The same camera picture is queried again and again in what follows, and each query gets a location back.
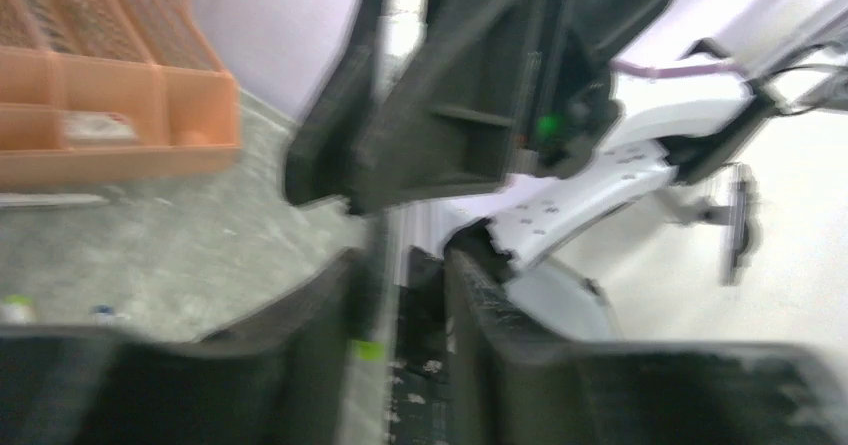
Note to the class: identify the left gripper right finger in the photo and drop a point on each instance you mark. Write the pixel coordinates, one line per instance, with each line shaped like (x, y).
(517, 383)

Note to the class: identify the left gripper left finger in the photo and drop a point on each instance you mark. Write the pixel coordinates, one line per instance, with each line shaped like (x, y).
(317, 324)

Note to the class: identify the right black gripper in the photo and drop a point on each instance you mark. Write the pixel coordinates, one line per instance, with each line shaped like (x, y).
(491, 76)

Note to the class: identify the white marker green end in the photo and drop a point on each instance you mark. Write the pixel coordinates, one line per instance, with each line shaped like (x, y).
(371, 362)

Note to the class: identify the white marker blue end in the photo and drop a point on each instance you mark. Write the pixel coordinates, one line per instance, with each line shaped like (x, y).
(108, 316)

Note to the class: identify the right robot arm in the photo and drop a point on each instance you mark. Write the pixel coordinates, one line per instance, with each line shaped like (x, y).
(695, 85)

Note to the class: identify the white pen by organizer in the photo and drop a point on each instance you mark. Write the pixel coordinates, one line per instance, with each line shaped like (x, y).
(17, 201)

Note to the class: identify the small white eraser box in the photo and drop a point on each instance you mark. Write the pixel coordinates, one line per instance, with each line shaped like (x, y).
(87, 128)

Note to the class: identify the orange desk file organizer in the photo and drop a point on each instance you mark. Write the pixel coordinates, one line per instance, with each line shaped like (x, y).
(144, 59)

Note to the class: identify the white marker multicolour label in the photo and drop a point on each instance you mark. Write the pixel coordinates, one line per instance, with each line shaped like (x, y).
(18, 309)

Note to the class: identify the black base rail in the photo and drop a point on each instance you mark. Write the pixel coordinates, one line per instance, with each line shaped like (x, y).
(421, 406)

